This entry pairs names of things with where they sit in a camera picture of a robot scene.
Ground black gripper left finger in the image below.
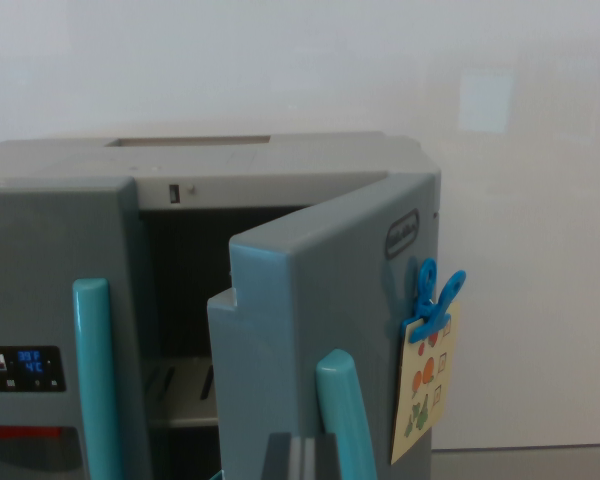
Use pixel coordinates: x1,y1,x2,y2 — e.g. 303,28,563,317
265,432,305,480

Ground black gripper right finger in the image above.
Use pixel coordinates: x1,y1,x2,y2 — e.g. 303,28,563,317
303,432,342,480

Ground grey slotted fridge shelf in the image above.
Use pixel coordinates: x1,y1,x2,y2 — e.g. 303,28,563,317
147,357,221,429

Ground grey toy fridge body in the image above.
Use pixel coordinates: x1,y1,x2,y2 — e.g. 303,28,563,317
0,130,442,480

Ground grey fridge door with display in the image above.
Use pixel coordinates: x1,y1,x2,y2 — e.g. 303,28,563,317
0,175,154,480

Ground cream shopping list card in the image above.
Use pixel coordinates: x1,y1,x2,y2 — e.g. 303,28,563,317
389,298,462,466

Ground blue plastic clip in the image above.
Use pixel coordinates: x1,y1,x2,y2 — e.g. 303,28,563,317
402,257,467,345

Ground grey partition panel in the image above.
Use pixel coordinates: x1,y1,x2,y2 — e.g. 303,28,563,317
432,446,600,480

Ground red dispenser lever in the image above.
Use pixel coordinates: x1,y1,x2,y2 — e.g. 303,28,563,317
0,425,64,440

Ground black temperature display panel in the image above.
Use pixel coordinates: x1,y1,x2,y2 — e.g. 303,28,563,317
0,344,67,394

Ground teal handle of logo door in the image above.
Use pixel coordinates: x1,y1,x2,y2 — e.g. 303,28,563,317
314,348,379,480

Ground teal handle of display door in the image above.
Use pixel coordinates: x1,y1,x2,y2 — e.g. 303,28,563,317
72,278,126,480

